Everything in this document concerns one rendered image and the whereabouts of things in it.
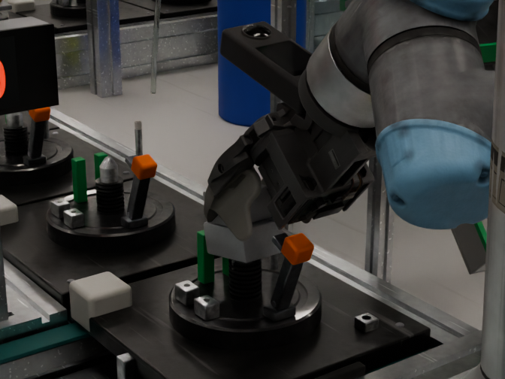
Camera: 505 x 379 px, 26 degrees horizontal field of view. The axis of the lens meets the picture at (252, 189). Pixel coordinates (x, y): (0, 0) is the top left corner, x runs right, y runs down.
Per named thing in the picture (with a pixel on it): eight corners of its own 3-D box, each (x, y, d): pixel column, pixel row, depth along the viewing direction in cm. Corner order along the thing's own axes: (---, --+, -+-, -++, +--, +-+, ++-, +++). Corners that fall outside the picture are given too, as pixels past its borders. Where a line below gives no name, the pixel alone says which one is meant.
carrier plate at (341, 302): (430, 347, 99) (431, 326, 98) (208, 434, 86) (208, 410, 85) (272, 259, 117) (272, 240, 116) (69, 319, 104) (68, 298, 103)
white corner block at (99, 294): (134, 324, 103) (133, 285, 102) (92, 338, 101) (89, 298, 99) (110, 306, 107) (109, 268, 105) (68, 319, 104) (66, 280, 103)
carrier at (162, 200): (264, 254, 118) (264, 144, 114) (62, 313, 105) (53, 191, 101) (149, 190, 137) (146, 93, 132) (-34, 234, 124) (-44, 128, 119)
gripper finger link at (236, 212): (206, 269, 94) (266, 213, 88) (177, 210, 96) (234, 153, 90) (232, 264, 96) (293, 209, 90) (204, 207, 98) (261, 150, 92)
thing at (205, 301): (220, 317, 96) (219, 301, 95) (206, 322, 95) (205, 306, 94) (207, 308, 97) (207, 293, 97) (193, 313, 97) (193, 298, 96)
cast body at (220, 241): (285, 252, 97) (276, 174, 96) (246, 264, 95) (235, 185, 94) (234, 240, 104) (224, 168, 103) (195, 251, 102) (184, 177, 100)
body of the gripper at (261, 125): (271, 234, 88) (340, 156, 78) (226, 146, 90) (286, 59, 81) (345, 213, 92) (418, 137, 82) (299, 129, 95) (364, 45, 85)
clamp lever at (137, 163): (146, 219, 115) (158, 164, 111) (130, 224, 114) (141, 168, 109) (131, 198, 117) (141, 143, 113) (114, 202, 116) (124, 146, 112)
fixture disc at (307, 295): (352, 322, 99) (353, 301, 99) (225, 367, 92) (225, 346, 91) (261, 268, 110) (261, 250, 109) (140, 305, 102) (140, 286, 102)
